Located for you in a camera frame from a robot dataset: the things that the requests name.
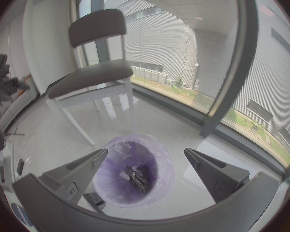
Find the black plastic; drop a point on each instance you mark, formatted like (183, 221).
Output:
(137, 179)

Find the purple plastic bag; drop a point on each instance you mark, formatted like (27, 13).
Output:
(159, 182)

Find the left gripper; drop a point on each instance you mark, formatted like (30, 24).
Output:
(9, 86)

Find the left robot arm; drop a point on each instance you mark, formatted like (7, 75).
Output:
(0, 66)

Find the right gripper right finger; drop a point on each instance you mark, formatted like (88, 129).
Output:
(220, 177)

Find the white trash bin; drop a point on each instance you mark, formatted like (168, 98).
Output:
(111, 192)

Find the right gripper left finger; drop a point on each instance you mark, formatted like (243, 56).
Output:
(72, 177)

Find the window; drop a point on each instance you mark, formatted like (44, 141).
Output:
(241, 45)

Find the grey cushioned white chair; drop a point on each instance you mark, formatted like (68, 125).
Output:
(91, 78)

